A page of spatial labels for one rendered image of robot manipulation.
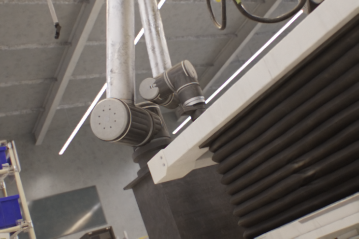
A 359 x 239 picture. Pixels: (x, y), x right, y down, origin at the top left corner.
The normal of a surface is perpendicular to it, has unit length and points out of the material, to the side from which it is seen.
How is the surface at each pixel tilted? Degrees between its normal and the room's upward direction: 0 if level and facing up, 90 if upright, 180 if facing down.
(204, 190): 90
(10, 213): 95
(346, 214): 90
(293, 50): 90
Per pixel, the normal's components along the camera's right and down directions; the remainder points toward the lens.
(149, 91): -0.42, -0.17
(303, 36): -0.83, 0.12
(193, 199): 0.51, -0.47
